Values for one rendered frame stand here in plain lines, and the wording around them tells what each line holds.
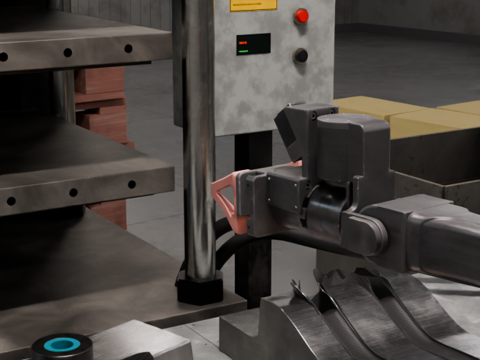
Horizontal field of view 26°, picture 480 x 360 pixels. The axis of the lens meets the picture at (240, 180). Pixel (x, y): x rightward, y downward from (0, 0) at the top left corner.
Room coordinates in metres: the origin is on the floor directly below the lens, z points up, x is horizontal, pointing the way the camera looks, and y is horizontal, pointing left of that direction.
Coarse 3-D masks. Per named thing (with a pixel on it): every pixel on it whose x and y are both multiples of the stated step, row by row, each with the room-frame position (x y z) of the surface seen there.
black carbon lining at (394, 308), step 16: (320, 272) 1.53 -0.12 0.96; (336, 272) 1.54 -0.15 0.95; (352, 272) 1.54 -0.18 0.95; (368, 272) 1.57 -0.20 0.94; (320, 288) 1.49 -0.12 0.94; (368, 288) 1.52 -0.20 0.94; (384, 288) 1.54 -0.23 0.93; (320, 304) 1.50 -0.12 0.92; (336, 304) 1.47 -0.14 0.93; (384, 304) 1.50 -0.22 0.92; (400, 304) 1.50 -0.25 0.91; (336, 320) 1.44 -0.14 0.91; (400, 320) 1.47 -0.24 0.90; (336, 336) 1.41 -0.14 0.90; (352, 336) 1.42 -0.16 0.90; (416, 336) 1.45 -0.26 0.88; (352, 352) 1.39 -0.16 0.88; (368, 352) 1.39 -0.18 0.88; (432, 352) 1.39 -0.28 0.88; (448, 352) 1.40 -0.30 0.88; (464, 352) 1.38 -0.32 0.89
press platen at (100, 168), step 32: (0, 128) 2.27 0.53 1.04; (32, 128) 2.27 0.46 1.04; (64, 128) 2.27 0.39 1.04; (0, 160) 1.95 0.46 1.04; (32, 160) 1.95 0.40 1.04; (64, 160) 1.95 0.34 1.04; (96, 160) 1.95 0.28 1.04; (128, 160) 1.95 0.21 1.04; (160, 160) 1.95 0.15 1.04; (0, 192) 1.73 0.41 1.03; (32, 192) 1.76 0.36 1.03; (64, 192) 1.79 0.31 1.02; (96, 192) 1.82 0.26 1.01; (128, 192) 1.85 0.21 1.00; (160, 192) 1.89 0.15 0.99
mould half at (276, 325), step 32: (352, 288) 1.52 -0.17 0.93; (416, 288) 1.54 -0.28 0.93; (224, 320) 1.58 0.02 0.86; (256, 320) 1.57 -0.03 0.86; (288, 320) 1.42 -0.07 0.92; (320, 320) 1.43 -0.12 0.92; (352, 320) 1.44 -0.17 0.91; (384, 320) 1.46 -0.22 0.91; (416, 320) 1.48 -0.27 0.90; (448, 320) 1.49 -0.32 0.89; (224, 352) 1.58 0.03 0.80; (256, 352) 1.49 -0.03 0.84; (288, 352) 1.42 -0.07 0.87; (320, 352) 1.37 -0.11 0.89; (384, 352) 1.39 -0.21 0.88; (416, 352) 1.39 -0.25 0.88
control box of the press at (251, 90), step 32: (224, 0) 2.03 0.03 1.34; (256, 0) 2.07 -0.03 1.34; (288, 0) 2.11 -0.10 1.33; (320, 0) 2.15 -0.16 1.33; (224, 32) 2.03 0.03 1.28; (256, 32) 2.07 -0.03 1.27; (288, 32) 2.11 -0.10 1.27; (320, 32) 2.15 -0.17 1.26; (224, 64) 2.03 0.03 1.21; (256, 64) 2.07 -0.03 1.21; (288, 64) 2.11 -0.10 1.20; (320, 64) 2.15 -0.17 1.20; (224, 96) 2.03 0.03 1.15; (256, 96) 2.07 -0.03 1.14; (288, 96) 2.11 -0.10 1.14; (320, 96) 2.15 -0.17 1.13; (224, 128) 2.03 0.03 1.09; (256, 128) 2.07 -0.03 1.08; (256, 160) 2.13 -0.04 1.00; (256, 256) 2.13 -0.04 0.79; (256, 288) 2.13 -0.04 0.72
